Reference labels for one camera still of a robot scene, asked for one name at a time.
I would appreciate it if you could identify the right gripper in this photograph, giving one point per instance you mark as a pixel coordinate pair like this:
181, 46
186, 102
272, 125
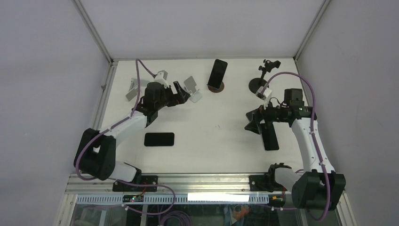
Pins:
257, 115

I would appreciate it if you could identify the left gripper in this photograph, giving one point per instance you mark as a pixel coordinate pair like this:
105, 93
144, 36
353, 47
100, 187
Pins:
176, 99

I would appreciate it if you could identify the white folding phone stand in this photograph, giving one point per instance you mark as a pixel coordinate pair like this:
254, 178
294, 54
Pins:
190, 86

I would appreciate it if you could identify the black phone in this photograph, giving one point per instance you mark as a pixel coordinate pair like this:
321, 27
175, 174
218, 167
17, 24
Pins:
269, 137
159, 139
217, 74

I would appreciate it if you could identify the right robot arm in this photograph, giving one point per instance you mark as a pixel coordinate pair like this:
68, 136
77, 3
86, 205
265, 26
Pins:
319, 187

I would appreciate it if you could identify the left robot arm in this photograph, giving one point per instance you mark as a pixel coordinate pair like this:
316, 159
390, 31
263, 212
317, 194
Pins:
96, 154

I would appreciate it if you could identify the black tall clamp stand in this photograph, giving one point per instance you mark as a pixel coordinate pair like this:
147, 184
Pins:
267, 67

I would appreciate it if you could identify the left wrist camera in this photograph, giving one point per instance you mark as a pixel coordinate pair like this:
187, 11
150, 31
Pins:
161, 77

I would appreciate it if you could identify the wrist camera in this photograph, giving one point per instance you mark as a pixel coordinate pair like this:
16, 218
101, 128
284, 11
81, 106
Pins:
264, 94
161, 77

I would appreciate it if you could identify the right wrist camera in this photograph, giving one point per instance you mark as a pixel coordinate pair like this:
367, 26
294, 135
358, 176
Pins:
264, 94

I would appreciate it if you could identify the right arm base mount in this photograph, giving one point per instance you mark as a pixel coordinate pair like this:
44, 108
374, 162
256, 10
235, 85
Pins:
273, 182

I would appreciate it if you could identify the aluminium frame rail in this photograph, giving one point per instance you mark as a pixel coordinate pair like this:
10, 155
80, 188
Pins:
181, 183

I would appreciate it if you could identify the white slotted cable duct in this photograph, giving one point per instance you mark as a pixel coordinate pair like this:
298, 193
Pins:
190, 198

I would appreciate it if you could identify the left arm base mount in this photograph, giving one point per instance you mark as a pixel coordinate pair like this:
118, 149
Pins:
144, 180

